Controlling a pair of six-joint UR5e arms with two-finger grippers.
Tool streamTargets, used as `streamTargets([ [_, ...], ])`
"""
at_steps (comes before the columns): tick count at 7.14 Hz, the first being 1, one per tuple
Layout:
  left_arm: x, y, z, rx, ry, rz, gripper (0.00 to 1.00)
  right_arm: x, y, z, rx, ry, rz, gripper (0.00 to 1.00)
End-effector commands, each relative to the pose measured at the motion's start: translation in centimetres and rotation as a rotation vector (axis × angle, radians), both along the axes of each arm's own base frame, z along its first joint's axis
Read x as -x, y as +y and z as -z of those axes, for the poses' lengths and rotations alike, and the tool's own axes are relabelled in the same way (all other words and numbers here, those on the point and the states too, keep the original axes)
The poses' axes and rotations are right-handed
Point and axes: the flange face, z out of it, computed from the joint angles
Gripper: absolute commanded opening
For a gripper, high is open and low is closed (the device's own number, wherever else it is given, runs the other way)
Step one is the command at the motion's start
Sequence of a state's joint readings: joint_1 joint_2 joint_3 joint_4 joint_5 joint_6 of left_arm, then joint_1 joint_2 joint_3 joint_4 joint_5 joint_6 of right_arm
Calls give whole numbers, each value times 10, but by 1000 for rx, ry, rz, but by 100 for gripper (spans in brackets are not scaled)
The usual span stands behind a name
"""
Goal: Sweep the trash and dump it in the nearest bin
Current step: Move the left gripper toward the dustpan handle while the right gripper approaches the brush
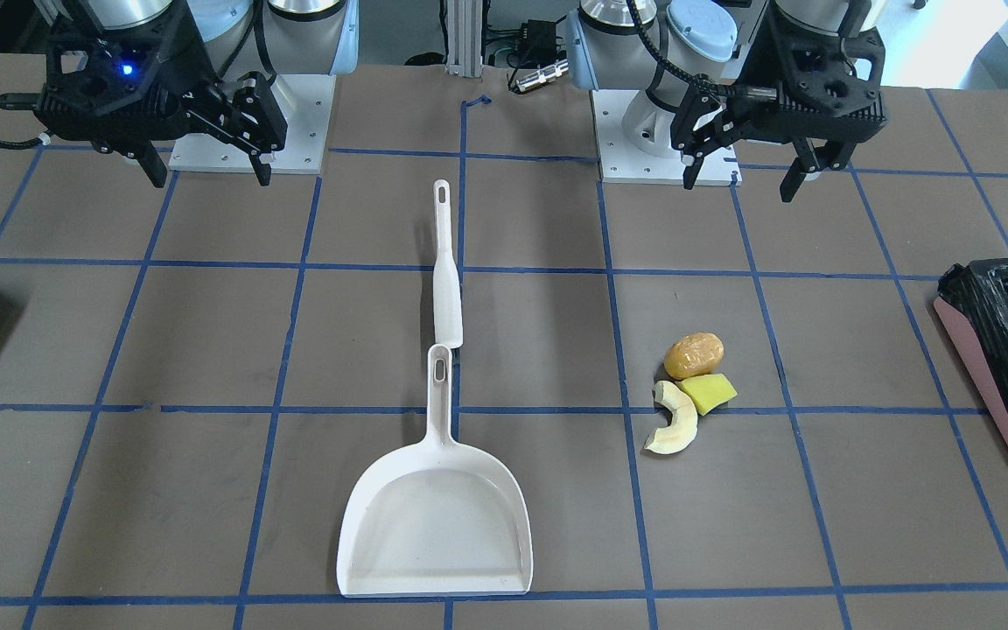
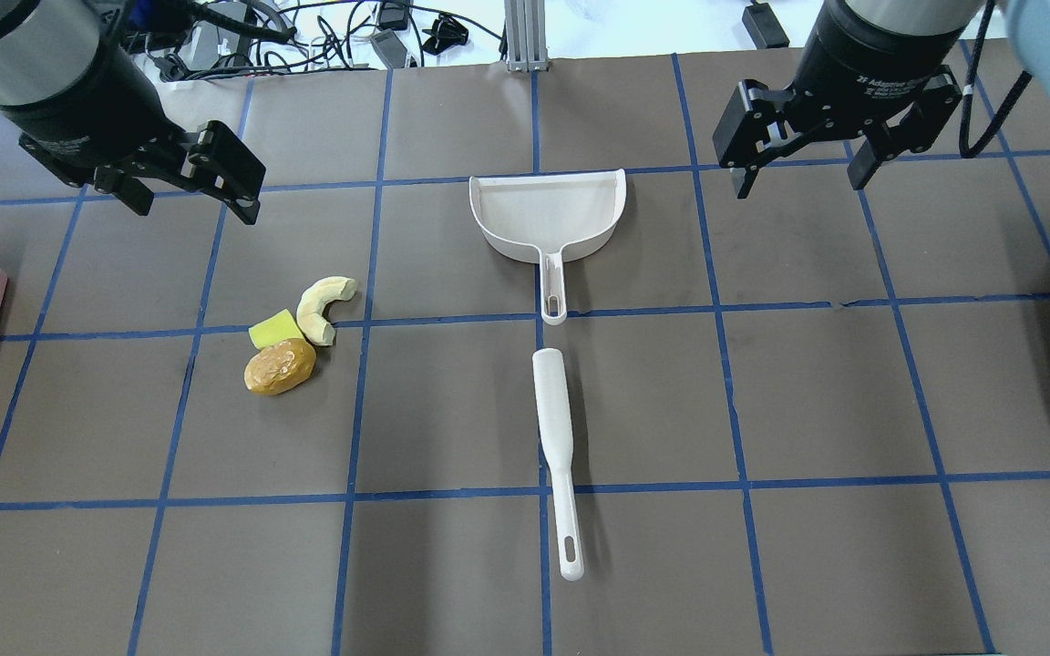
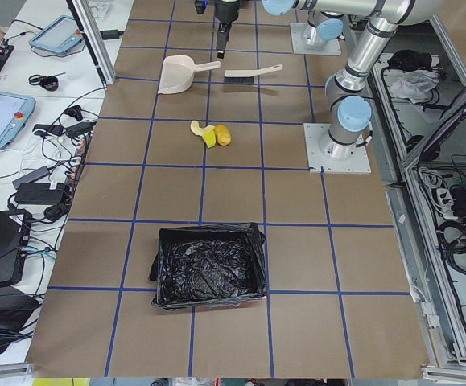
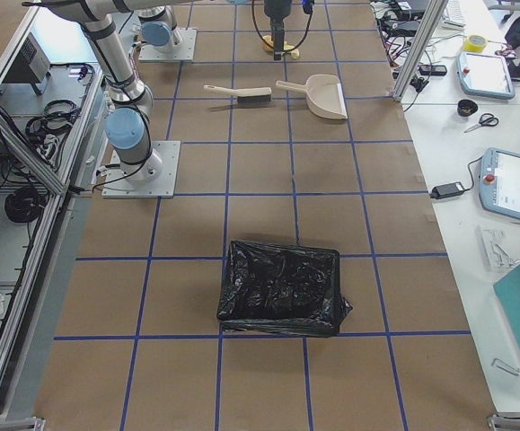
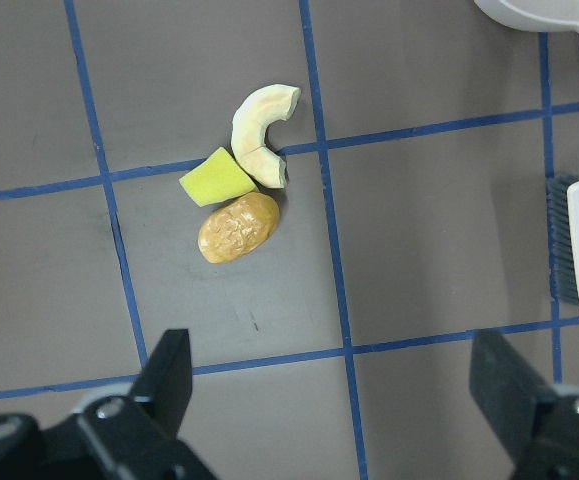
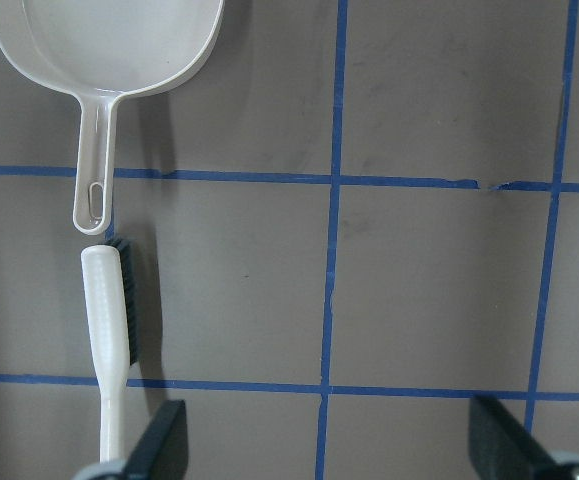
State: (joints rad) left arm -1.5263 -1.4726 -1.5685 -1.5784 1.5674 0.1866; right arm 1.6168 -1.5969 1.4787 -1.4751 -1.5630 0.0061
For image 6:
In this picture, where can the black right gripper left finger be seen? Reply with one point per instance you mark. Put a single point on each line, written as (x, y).
(162, 451)

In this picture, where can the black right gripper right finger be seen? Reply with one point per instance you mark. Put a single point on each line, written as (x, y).
(500, 448)

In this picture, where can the white plastic dustpan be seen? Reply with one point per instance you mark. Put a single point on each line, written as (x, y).
(102, 53)

